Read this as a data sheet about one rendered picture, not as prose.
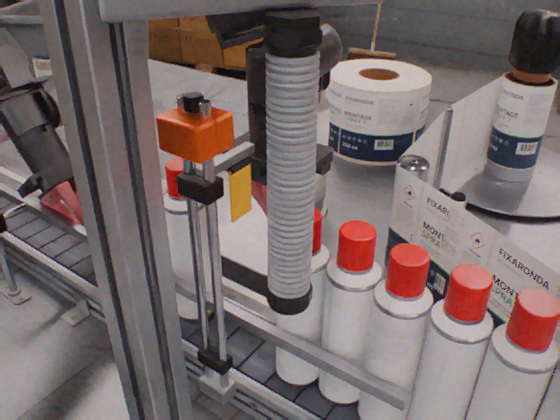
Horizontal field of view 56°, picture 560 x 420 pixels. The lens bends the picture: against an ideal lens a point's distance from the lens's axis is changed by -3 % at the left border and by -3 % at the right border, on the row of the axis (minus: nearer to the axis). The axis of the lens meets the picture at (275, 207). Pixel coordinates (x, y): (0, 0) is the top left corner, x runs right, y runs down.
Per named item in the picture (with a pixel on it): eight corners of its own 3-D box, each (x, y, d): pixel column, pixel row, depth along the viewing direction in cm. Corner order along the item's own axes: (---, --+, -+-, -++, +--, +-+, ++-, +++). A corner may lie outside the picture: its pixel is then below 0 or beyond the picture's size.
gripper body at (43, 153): (99, 157, 75) (71, 112, 74) (37, 188, 68) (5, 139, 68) (82, 172, 80) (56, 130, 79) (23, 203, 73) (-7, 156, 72)
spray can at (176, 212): (223, 304, 69) (214, 159, 59) (198, 328, 66) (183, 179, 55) (192, 289, 72) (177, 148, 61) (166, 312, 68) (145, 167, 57)
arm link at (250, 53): (232, 42, 50) (287, 49, 47) (269, 25, 55) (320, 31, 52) (236, 112, 53) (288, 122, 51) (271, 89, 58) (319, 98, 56)
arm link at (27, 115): (-16, 112, 72) (-1, 93, 69) (26, 99, 78) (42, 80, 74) (11, 156, 73) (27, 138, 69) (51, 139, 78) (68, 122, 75)
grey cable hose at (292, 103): (321, 298, 41) (336, 10, 30) (294, 325, 39) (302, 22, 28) (283, 281, 43) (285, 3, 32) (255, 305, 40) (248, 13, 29)
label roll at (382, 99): (369, 116, 123) (375, 53, 115) (441, 146, 110) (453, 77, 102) (303, 139, 112) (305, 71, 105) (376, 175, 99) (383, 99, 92)
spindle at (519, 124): (538, 168, 99) (581, 9, 84) (526, 187, 93) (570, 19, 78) (491, 155, 103) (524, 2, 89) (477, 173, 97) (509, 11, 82)
